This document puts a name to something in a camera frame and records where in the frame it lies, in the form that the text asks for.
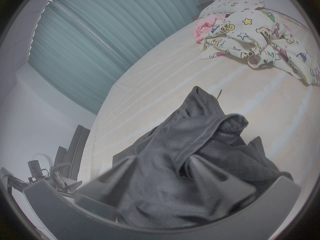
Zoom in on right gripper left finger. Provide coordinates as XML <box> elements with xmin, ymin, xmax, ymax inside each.
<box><xmin>75</xmin><ymin>156</ymin><xmax>141</xmax><ymax>217</ymax></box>

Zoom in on bed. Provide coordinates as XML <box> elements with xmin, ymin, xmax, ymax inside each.
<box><xmin>80</xmin><ymin>0</ymin><xmax>320</xmax><ymax>184</ymax></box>

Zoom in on white printed pyjama top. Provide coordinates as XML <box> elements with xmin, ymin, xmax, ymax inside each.
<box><xmin>199</xmin><ymin>8</ymin><xmax>320</xmax><ymax>86</ymax></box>

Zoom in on black shorts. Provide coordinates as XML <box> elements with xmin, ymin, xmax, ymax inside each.
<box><xmin>112</xmin><ymin>85</ymin><xmax>294</xmax><ymax>231</ymax></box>

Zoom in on grey bedside table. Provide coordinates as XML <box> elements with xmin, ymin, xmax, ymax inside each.
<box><xmin>192</xmin><ymin>0</ymin><xmax>215</xmax><ymax>22</ymax></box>

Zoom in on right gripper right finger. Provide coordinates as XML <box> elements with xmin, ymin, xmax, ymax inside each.
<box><xmin>189</xmin><ymin>156</ymin><xmax>257</xmax><ymax>210</ymax></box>

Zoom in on pink garment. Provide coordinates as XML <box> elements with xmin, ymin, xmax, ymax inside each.
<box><xmin>194</xmin><ymin>14</ymin><xmax>219</xmax><ymax>44</ymax></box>

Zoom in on white printed pillow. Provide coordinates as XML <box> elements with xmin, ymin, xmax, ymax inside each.
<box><xmin>199</xmin><ymin>0</ymin><xmax>265</xmax><ymax>19</ymax></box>

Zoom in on blue-green curtain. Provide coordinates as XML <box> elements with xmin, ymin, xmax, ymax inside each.
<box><xmin>26</xmin><ymin>0</ymin><xmax>128</xmax><ymax>116</ymax></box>
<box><xmin>49</xmin><ymin>0</ymin><xmax>209</xmax><ymax>67</ymax></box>

